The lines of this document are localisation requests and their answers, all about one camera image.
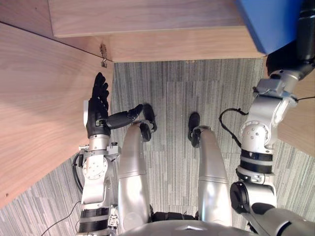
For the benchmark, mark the dark robot right foot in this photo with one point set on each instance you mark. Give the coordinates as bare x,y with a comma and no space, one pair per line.
194,120

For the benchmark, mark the silver robot torso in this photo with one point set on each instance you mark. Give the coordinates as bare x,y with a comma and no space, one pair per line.
184,229

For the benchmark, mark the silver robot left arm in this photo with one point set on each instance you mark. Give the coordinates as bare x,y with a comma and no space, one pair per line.
94,172

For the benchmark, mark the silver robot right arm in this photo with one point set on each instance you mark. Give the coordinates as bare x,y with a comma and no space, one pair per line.
256,137

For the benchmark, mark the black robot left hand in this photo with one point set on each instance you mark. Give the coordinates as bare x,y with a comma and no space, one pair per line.
98,115

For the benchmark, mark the open wooden cabinet door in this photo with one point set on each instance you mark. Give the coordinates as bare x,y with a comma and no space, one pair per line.
44,110

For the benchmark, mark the silver robot right leg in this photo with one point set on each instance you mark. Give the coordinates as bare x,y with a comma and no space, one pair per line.
211,172

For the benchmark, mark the metal cabinet door hinge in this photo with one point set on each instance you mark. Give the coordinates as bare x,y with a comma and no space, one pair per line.
103,49

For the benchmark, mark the wooden cabinet shelf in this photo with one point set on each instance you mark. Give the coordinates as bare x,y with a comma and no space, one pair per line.
147,14

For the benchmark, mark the dark robot left foot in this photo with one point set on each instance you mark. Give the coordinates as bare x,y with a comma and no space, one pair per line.
147,111

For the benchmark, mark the wooden office cabinet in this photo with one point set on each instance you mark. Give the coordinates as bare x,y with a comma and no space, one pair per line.
172,46

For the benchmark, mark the dark robot foot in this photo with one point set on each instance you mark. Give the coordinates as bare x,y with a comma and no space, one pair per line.
147,111
194,120

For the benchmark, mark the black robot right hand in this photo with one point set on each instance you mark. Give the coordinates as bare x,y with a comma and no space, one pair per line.
306,37

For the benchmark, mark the blue lever arch folder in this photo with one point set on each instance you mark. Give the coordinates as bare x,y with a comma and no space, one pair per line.
270,22

